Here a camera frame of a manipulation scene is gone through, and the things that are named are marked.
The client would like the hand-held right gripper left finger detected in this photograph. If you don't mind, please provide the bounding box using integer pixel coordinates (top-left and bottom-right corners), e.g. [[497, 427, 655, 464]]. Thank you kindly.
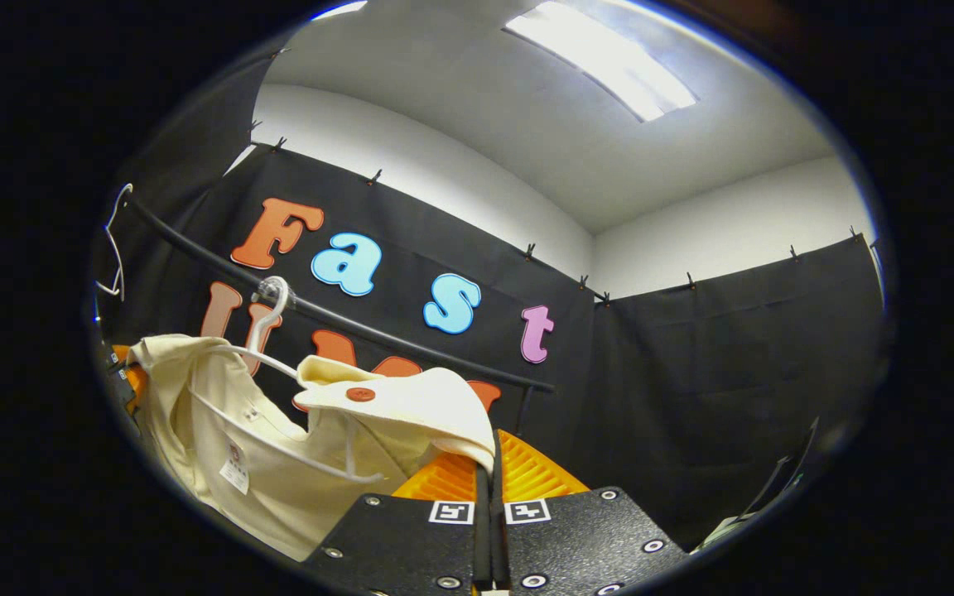
[[303, 430, 494, 596]]

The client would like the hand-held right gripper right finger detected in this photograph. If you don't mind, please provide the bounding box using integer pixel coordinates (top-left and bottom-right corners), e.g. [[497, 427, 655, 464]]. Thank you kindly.
[[491, 429, 689, 596]]

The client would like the white plastic hanger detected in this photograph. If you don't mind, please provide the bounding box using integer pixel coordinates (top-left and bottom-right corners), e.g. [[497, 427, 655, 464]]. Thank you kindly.
[[94, 184, 134, 300], [189, 276, 385, 485]]

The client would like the cream button shirt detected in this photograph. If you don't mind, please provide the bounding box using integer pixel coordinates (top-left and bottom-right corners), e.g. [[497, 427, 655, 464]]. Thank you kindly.
[[128, 334, 496, 562]]

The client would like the black backdrop cloth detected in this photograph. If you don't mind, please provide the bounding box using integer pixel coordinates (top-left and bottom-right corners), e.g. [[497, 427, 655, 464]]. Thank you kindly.
[[92, 50, 888, 551]]

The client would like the ceiling light panel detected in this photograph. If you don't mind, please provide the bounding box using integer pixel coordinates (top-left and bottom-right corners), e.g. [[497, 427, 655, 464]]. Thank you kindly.
[[311, 0, 369, 22], [503, 0, 700, 123]]

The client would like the black clothes rail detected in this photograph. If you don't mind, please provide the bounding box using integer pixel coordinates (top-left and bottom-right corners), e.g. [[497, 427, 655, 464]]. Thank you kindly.
[[125, 199, 557, 435]]

